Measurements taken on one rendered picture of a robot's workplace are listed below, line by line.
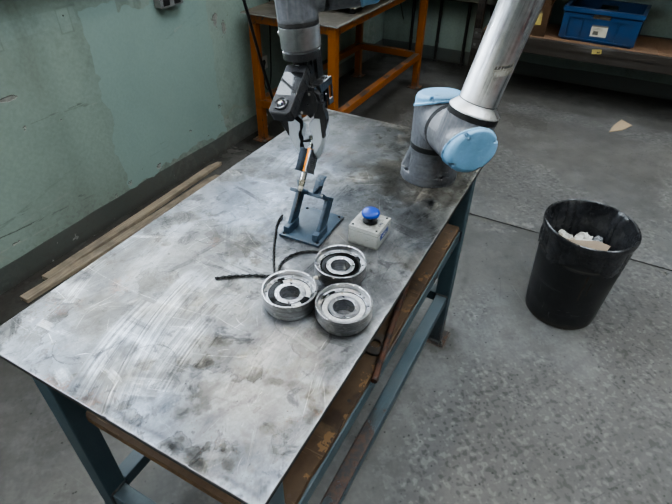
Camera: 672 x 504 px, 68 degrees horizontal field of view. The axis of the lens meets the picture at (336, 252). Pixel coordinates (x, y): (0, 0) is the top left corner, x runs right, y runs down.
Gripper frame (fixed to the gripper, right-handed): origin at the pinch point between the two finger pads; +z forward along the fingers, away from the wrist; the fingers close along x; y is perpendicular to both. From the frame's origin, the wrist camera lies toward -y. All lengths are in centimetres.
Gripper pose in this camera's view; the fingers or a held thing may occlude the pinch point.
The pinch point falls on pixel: (308, 153)
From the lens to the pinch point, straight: 105.1
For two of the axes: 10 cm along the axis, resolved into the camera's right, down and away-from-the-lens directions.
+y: 3.6, -5.7, 7.4
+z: 0.8, 8.1, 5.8
